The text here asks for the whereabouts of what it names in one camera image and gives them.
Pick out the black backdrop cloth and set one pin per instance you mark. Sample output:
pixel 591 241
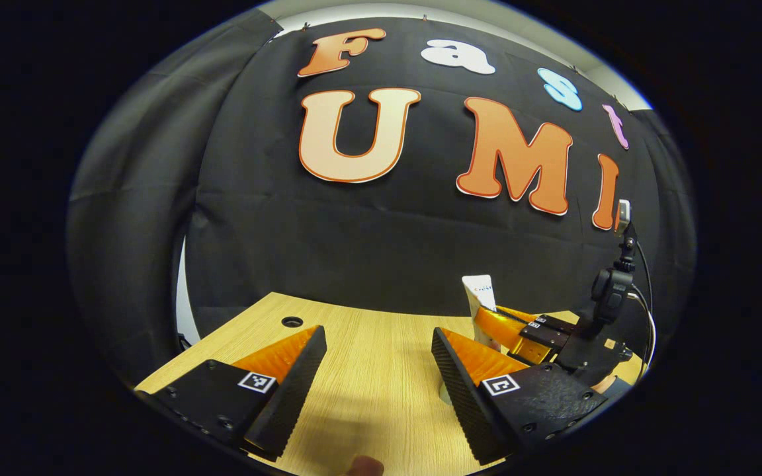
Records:
pixel 381 238

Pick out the wooden desktop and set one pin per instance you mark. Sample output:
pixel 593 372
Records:
pixel 368 370

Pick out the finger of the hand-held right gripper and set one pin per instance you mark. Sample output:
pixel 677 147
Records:
pixel 507 334
pixel 553 324

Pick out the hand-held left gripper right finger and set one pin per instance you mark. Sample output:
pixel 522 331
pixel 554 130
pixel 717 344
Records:
pixel 464 396

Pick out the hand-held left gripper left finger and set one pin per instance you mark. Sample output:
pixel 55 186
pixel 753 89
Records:
pixel 292 396

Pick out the white toothpaste tube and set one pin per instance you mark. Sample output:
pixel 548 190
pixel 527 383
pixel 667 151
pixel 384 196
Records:
pixel 480 291

